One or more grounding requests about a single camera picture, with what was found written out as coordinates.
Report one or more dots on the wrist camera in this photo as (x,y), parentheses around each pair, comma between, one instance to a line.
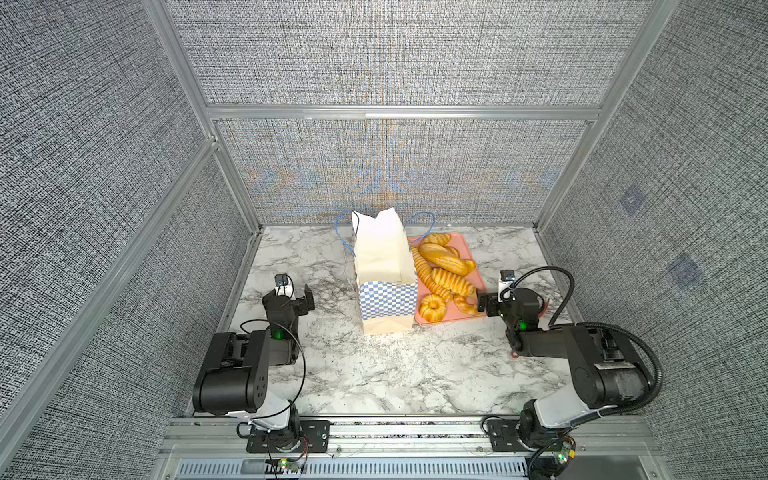
(506,285)
(282,283)

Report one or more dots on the ridged spiral bread roll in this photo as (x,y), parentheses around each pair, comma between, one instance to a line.
(454,283)

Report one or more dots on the ring bread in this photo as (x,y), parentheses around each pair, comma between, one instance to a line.
(467,306)
(432,308)

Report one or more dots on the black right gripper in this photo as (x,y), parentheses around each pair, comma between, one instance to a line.
(491,303)

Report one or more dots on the red silicone kitchen tongs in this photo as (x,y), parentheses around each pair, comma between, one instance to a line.
(523,321)

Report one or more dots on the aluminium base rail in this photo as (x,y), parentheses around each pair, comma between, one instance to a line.
(406,447)

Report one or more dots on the long twisted bread stick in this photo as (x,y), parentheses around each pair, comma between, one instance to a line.
(424,272)

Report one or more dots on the croissant at tray back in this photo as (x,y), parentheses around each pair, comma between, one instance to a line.
(441,239)

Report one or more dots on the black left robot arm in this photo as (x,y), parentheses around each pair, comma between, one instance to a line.
(234,375)

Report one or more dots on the pink plastic tray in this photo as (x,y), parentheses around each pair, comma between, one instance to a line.
(459,247)

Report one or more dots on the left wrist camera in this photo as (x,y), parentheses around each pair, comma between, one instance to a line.
(282,283)

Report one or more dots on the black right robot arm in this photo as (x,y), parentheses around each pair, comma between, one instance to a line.
(612,370)

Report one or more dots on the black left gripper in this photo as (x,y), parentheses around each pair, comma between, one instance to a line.
(294,303)

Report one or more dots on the oval french bread loaf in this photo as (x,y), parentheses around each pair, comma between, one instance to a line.
(443,258)

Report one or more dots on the checkered paper bread bag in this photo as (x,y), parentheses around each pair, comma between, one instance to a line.
(385,274)

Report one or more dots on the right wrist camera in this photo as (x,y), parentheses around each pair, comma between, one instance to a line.
(506,285)

